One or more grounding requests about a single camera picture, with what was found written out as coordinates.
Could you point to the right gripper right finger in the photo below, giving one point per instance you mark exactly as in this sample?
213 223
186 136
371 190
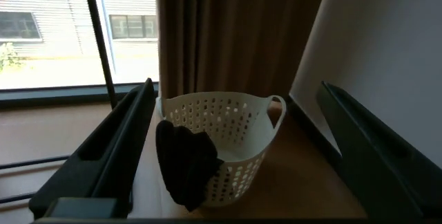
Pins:
366 175

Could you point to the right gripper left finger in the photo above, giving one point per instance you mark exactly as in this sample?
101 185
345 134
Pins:
117 168

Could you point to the heap of clothes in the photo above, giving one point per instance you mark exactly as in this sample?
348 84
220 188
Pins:
186 161

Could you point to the white laundry basket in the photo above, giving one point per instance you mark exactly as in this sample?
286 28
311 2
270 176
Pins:
241 120

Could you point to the window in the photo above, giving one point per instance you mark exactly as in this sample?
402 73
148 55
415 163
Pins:
52 61

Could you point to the brown curtain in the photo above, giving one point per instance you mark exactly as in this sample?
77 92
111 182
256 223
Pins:
241 27

